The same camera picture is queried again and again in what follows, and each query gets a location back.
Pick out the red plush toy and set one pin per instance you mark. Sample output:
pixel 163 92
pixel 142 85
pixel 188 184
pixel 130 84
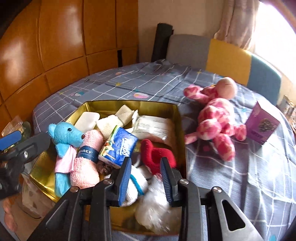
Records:
pixel 151 156

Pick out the yellow blue grey headboard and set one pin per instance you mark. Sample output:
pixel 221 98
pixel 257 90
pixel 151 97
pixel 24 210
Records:
pixel 226 60

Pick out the gold metal tray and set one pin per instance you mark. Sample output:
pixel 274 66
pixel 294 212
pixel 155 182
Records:
pixel 122 218

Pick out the pink giraffe plush toy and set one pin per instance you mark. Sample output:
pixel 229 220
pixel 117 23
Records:
pixel 216 121

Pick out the brown satin scrunchie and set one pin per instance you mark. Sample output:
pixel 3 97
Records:
pixel 104 168

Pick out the white sponge block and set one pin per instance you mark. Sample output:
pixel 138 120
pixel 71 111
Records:
pixel 87 121

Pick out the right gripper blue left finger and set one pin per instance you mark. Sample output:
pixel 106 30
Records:
pixel 110 192

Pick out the white fluffy cloth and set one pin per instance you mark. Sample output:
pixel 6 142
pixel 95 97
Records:
pixel 154 212

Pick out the pink microfiber towel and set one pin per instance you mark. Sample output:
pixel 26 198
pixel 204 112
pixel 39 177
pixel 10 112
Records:
pixel 85 173

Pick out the purple cardboard box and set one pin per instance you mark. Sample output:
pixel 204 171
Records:
pixel 261 124

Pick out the black rolled mat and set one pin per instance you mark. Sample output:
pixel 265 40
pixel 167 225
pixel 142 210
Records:
pixel 161 41

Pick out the blue tissue pack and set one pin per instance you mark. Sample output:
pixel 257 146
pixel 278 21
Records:
pixel 119 145

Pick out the wooden wardrobe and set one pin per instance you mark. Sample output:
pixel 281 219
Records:
pixel 51 44

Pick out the teal plush bear pink scarf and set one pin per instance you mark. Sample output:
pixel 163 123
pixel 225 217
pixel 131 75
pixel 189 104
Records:
pixel 67 139

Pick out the grey plaid bed cover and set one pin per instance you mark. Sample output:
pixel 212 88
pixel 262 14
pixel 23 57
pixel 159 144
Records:
pixel 261 178

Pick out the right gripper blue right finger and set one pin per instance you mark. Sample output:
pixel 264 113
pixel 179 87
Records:
pixel 181 192

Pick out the pink curtain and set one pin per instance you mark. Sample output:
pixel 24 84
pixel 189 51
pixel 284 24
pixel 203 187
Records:
pixel 238 23

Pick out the cream cloth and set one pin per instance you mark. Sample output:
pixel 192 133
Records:
pixel 121 118

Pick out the white wet wipes pack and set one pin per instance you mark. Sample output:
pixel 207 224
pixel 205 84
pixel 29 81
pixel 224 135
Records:
pixel 154 128

